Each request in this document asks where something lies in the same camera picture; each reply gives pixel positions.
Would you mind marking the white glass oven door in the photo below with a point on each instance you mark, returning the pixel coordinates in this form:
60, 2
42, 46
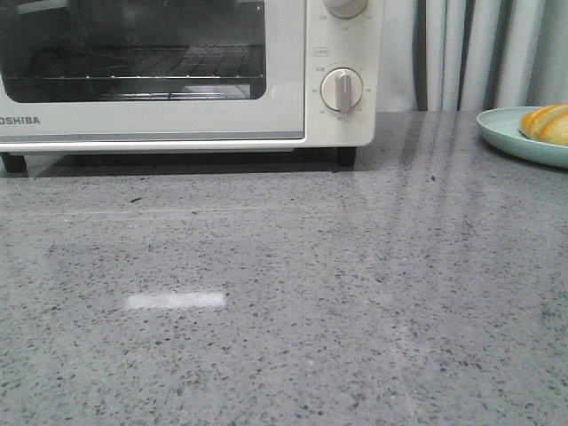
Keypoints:
78, 26

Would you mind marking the striped golden croissant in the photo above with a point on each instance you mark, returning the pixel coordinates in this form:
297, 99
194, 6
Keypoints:
546, 124

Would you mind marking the lower oven timer knob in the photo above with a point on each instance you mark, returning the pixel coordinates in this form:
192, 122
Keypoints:
341, 90

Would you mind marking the upper oven temperature knob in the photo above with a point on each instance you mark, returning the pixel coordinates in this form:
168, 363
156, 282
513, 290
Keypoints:
345, 9

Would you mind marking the white toaster oven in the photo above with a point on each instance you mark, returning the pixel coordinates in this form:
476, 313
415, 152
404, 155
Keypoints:
330, 43

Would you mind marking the light grey curtain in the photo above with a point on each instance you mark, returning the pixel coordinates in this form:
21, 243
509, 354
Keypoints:
472, 55

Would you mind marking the light green round plate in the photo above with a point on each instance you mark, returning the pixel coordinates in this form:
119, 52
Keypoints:
499, 128

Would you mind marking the metal wire oven rack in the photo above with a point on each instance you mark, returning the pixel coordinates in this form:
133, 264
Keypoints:
127, 73

